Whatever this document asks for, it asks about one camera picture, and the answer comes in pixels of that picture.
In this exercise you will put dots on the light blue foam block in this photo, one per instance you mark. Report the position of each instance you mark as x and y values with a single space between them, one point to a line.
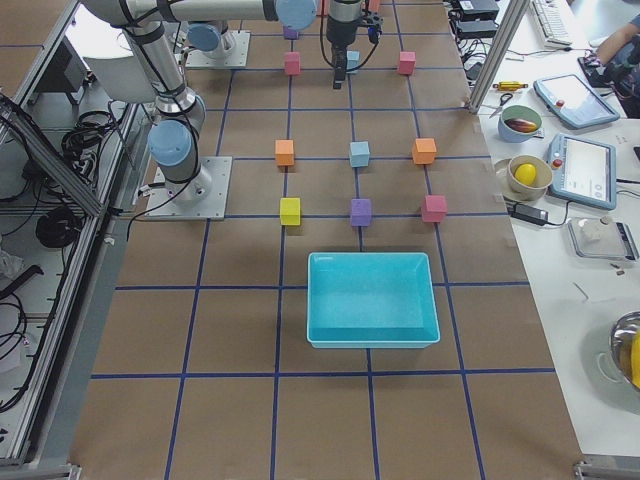
353 60

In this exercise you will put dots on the pink far-left block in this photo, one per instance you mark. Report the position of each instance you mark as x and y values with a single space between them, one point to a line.
292 63

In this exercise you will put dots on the purple far block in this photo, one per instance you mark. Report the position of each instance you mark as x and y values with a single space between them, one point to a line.
290 33

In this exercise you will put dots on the purple block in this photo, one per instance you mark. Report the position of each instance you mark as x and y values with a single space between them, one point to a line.
290 33
360 212

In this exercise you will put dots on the pink far-right block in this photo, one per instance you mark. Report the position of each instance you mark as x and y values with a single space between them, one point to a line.
406 63

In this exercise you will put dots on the light blue center block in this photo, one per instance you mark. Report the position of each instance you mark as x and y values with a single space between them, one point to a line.
359 154

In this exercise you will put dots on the orange left block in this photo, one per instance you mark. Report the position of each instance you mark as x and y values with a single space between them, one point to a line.
284 152

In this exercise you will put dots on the orange block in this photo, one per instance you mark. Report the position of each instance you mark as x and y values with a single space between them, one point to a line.
284 152
424 151

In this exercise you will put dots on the orange right block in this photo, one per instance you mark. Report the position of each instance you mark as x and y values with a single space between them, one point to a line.
424 151

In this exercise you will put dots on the purple near block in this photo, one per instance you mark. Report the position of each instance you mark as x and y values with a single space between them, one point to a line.
360 212

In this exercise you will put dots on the yellow foam block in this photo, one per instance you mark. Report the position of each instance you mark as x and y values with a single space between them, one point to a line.
290 211

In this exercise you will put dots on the scissors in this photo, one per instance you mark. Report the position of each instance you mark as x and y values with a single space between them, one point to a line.
504 99

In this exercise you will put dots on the pink near block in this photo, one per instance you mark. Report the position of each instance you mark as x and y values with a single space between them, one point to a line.
434 208

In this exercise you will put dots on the blue bowl with eggplant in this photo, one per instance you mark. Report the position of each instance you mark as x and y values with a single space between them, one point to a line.
517 111

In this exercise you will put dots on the eggplant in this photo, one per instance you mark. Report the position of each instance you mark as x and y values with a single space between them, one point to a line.
521 125

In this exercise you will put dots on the white keyboard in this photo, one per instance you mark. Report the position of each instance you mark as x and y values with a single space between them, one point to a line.
549 24

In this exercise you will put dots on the yellow lemon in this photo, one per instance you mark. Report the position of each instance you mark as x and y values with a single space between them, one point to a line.
525 174

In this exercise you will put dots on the beige bowl with lemon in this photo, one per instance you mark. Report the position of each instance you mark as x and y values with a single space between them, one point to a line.
542 182

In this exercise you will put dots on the upper teach pendant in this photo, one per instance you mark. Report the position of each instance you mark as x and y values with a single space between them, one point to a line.
574 101

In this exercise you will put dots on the teach pendant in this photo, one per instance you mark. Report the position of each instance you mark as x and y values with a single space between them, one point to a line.
574 101
583 171

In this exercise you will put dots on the turquoise plastic bin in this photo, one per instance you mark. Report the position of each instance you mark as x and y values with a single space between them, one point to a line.
371 300

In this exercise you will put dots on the black power adapter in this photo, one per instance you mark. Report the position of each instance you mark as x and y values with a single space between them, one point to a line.
529 214

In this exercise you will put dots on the lower teach pendant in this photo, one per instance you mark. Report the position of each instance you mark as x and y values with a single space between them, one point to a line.
583 171

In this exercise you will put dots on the kitchen scale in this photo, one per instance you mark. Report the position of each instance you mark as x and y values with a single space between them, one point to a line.
602 238

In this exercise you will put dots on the steel bowl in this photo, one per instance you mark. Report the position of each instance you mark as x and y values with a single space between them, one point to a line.
619 364

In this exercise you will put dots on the yellow handled tool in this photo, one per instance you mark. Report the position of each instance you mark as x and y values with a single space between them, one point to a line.
509 86

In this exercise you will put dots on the aluminium frame post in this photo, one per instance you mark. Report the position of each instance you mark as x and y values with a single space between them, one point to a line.
507 28

